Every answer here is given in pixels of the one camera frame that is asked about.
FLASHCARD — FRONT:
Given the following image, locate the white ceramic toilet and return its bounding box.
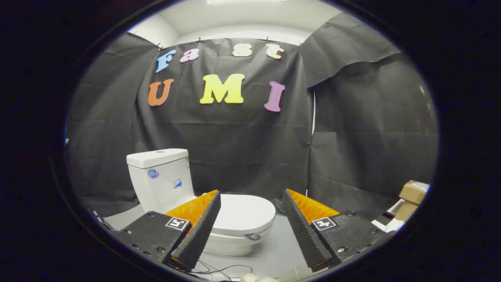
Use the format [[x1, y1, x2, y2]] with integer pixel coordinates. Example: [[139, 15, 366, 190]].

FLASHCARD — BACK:
[[126, 148, 277, 257]]

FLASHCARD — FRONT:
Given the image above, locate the thin black cable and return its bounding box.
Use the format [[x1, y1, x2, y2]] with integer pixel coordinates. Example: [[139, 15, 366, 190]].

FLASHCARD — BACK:
[[191, 258, 254, 281]]

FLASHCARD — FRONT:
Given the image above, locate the small cardboard box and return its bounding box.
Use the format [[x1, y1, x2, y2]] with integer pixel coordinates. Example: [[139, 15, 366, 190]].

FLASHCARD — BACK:
[[398, 180, 430, 205]]

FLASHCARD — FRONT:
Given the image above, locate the white toilet tank cover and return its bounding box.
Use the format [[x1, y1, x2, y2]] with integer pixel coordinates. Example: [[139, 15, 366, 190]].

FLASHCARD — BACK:
[[126, 148, 189, 169]]

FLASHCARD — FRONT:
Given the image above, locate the brown cardboard box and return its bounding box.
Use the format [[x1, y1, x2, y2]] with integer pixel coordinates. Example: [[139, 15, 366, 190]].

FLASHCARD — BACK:
[[393, 201, 419, 222]]

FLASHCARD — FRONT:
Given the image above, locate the white toilet lid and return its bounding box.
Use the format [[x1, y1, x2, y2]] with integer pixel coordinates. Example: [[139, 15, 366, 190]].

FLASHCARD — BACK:
[[213, 194, 277, 240]]

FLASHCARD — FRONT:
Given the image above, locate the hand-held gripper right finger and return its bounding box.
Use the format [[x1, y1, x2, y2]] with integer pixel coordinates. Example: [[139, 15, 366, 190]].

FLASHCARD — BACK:
[[283, 189, 388, 273]]

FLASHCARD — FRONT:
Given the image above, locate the black backdrop cloth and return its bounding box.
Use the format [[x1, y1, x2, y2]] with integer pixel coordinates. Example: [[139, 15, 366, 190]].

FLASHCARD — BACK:
[[67, 14, 439, 218]]

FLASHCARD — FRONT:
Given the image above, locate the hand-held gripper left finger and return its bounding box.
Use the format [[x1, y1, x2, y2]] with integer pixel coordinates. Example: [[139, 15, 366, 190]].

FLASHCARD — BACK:
[[103, 190, 222, 273]]

